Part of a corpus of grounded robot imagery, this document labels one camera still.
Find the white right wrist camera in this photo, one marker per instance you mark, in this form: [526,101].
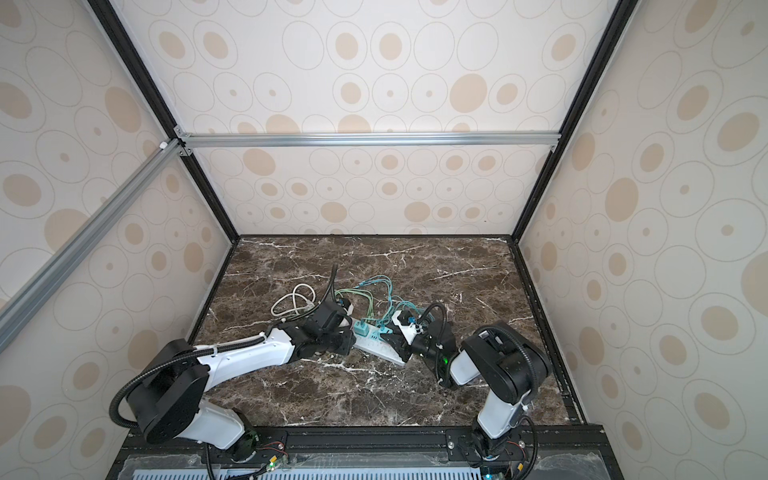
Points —
[405,326]

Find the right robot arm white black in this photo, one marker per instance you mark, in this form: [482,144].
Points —
[513,367]

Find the white power strip coloured sockets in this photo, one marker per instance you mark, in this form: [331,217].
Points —
[375,346]

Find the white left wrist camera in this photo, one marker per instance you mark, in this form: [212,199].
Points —
[346,321]

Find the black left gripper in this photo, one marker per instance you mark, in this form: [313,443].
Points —
[347,347]

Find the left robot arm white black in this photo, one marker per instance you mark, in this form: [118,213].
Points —
[166,400]

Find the teal plug adapter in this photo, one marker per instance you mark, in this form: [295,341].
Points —
[361,328]

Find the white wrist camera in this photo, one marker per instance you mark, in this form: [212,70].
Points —
[405,326]
[346,321]

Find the aluminium crossbar left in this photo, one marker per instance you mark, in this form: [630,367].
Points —
[37,291]

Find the aluminium crossbar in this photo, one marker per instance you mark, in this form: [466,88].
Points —
[358,140]
[37,291]

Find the aluminium crossbar back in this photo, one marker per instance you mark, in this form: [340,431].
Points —
[358,140]

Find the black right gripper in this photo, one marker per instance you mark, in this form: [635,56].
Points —
[417,339]

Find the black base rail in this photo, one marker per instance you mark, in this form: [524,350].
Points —
[541,452]

